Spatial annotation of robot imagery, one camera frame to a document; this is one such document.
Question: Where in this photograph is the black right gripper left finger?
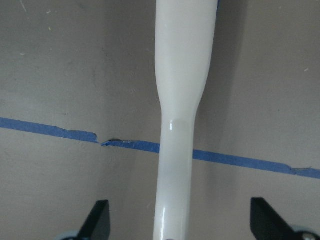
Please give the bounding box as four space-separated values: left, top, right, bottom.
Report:
57 199 111 240

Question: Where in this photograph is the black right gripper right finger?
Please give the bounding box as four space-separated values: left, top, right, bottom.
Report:
250 197 320 240

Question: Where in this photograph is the white hand brush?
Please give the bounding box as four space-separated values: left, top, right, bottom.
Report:
153 0 218 240

